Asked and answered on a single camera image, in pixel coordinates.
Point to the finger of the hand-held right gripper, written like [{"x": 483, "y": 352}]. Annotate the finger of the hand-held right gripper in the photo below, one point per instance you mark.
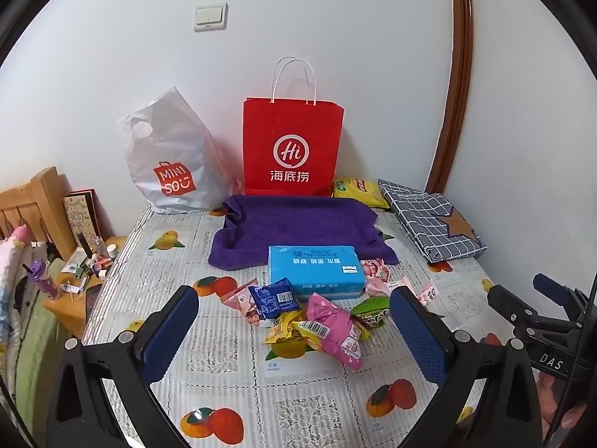
[
  {"x": 552, "y": 289},
  {"x": 508, "y": 305}
]

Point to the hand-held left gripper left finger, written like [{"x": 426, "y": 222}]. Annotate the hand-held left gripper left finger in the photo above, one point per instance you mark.
[{"x": 170, "y": 336}]

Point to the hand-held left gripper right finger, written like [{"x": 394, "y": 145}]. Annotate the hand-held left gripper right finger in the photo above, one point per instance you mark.
[{"x": 417, "y": 336}]

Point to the green brown snack packet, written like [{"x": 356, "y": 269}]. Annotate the green brown snack packet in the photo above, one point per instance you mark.
[{"x": 373, "y": 310}]

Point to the large pink snack packet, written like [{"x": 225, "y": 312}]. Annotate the large pink snack packet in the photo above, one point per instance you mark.
[{"x": 338, "y": 331}]

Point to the blue snack packet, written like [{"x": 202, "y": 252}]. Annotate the blue snack packet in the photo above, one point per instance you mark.
[{"x": 275, "y": 299}]

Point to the yellow snack packet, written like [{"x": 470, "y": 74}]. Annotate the yellow snack packet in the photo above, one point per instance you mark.
[{"x": 287, "y": 329}]

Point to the purple towel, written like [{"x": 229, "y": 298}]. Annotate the purple towel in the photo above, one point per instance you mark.
[{"x": 298, "y": 224}]

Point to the person's right hand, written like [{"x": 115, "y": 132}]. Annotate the person's right hand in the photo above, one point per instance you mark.
[{"x": 552, "y": 396}]

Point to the black phone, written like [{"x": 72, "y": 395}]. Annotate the black phone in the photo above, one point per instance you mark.
[{"x": 94, "y": 303}]

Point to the wooden nightstand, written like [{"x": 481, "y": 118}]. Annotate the wooden nightstand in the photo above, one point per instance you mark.
[{"x": 70, "y": 310}]

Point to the cluster of small cosmetics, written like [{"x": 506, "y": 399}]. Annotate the cluster of small cosmetics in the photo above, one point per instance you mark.
[{"x": 95, "y": 261}]

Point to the grey checked cloth bundle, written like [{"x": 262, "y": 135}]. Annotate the grey checked cloth bundle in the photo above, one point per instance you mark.
[{"x": 433, "y": 224}]

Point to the blue tissue pack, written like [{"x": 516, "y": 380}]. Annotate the blue tissue pack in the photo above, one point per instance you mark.
[{"x": 315, "y": 268}]

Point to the purple bottle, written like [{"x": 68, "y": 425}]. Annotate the purple bottle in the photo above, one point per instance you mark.
[{"x": 44, "y": 282}]

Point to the light green bedding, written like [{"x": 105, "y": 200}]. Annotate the light green bedding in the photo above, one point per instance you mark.
[{"x": 28, "y": 345}]

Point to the patterned book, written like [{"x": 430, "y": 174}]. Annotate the patterned book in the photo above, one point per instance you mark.
[{"x": 84, "y": 219}]

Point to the yellow snack bag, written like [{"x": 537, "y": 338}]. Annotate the yellow snack bag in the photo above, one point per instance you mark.
[{"x": 359, "y": 192}]

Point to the white plastic bag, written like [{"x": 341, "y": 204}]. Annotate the white plastic bag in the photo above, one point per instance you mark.
[{"x": 172, "y": 163}]

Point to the wooden headboard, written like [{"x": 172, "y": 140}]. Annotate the wooden headboard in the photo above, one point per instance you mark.
[{"x": 32, "y": 200}]

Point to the red paper bag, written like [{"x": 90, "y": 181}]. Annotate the red paper bag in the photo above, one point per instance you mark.
[{"x": 291, "y": 149}]

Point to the brown wooden door frame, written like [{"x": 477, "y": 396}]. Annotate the brown wooden door frame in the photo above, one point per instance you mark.
[{"x": 454, "y": 102}]

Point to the white light switch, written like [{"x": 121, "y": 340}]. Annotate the white light switch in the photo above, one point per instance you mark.
[{"x": 211, "y": 17}]

